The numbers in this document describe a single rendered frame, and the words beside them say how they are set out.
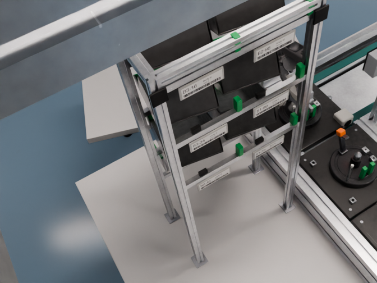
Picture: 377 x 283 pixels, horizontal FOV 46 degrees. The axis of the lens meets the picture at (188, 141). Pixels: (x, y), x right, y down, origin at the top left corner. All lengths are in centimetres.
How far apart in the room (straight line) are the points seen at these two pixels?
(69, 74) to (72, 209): 244
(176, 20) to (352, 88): 154
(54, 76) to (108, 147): 258
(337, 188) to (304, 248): 20
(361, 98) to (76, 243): 159
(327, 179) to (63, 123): 196
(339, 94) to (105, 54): 153
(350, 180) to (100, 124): 91
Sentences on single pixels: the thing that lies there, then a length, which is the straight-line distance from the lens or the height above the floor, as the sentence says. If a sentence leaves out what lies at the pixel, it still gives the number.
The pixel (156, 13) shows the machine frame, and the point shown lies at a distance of 16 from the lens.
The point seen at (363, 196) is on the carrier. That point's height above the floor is 97.
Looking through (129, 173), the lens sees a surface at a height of 86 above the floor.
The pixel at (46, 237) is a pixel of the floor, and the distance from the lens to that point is 257.
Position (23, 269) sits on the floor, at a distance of 255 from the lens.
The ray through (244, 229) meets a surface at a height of 86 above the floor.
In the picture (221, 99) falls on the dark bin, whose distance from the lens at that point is 123.
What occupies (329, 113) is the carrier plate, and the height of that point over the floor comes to 97.
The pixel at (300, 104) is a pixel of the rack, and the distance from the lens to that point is 102.
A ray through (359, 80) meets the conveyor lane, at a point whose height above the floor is 92.
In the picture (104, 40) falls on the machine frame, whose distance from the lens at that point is 16.
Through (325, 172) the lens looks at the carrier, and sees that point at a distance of 141.
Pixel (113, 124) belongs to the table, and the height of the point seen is 86.
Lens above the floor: 216
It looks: 55 degrees down
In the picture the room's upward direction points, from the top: 11 degrees counter-clockwise
